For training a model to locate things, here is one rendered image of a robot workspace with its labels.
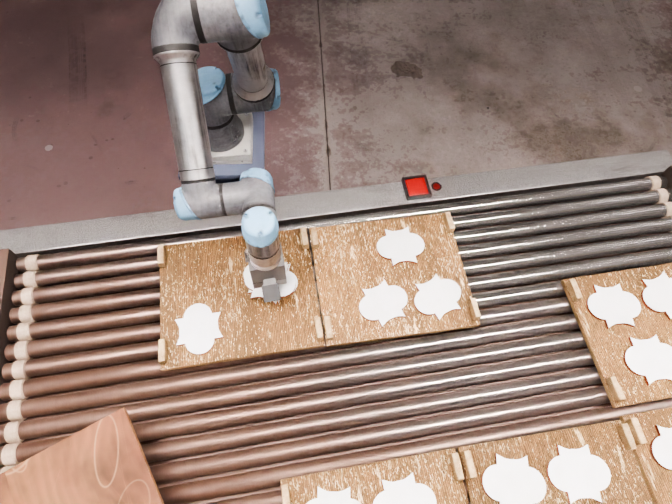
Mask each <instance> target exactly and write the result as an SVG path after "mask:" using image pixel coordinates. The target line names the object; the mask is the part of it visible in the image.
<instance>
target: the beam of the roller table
mask: <svg viewBox="0 0 672 504"><path fill-rule="evenodd" d="M671 165H672V157H671V155H670V153H669V152H668V150H659V151H651V152H643V153H635V154H626V155H618V156H610V157H602V158H593V159H585V160H577V161H569V162H560V163H552V164H544V165H536V166H527V167H519V168H511V169H502V170H494V171H486V172H478V173H469V174H461V175H453V176H445V177H436V178H428V183H429V186H430V189H431V192H432V196H431V198H424V199H416V200H408V201H407V199H406V195H405V192H404V188H403V185H402V182H395V183H387V184H379V185H370V186H362V187H354V188H346V189H337V190H329V191H321V192H313V193H304V194H296V195H288V196H280V197H275V206H276V213H277V221H278V225H280V224H288V223H295V222H303V221H311V220H319V219H327V218H335V217H343V216H350V215H358V214H366V213H374V212H382V211H390V210H397V209H405V208H413V207H421V206H429V205H437V204H445V203H452V202H460V201H468V200H476V199H484V198H492V197H499V196H507V195H515V194H523V193H531V192H539V191H547V190H554V189H562V188H570V187H578V186H586V185H594V184H601V183H609V182H617V181H625V180H633V179H641V178H645V177H648V176H660V175H661V174H662V173H663V172H664V171H665V170H666V169H667V168H668V167H669V166H671ZM434 182H438V183H440V184H441V186H442V188H441V190H439V191H435V190H433V189H432V187H431V185H432V183H434ZM242 218H243V217H242V214H240V215H232V216H223V217H215V218H207V219H202V220H187V221H184V220H181V219H180V218H179V217H178V216H177V214H176V212H175V209H172V210H164V211H156V212H148V213H139V214H131V215H123V216H115V217H106V218H98V219H90V220H82V221H73V222H65V223H57V224H49V225H40V226H32V227H24V228H16V229H7V230H0V249H7V248H8V249H10V250H11V251H13V252H14V253H15V254H16V255H17V256H18V257H19V258H21V257H26V256H27V255H34V254H40V255H44V254H52V253H60V252H68V251H76V250H84V249H91V248H99V247H107V246H115V245H123V244H131V243H138V242H146V241H154V240H162V239H170V238H178V237H186V236H193V235H201V234H209V233H217V232H225V231H233V230H240V229H241V225H242Z"/></svg>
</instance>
